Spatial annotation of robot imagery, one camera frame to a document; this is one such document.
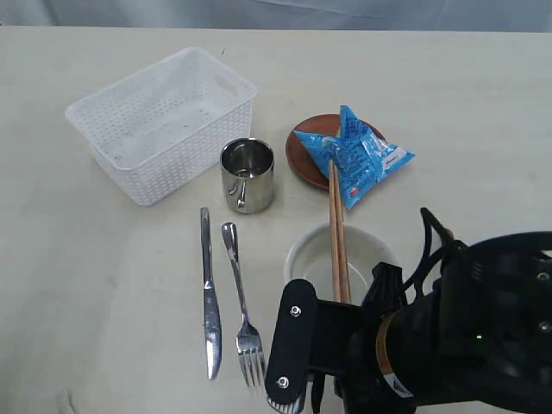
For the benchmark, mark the brown round plate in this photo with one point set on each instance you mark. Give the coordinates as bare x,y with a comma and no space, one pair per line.
298,157

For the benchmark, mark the stainless steel cup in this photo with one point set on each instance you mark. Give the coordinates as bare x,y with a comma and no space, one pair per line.
247,167

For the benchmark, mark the white ceramic bowl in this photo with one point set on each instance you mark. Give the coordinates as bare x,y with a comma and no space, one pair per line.
310,259

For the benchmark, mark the blue snack bag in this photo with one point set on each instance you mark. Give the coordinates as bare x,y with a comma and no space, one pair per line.
361,157

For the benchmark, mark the wooden chopstick back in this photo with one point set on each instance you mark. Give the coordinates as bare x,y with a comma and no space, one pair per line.
345,296

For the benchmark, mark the silver table knife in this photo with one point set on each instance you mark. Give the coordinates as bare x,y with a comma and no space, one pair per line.
212,320

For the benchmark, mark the silver fork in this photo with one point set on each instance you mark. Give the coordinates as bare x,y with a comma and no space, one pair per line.
248,342

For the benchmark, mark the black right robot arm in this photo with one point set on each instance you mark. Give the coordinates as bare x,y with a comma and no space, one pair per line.
482,334

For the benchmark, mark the white perforated plastic basket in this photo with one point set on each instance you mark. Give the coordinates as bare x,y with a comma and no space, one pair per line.
159,128

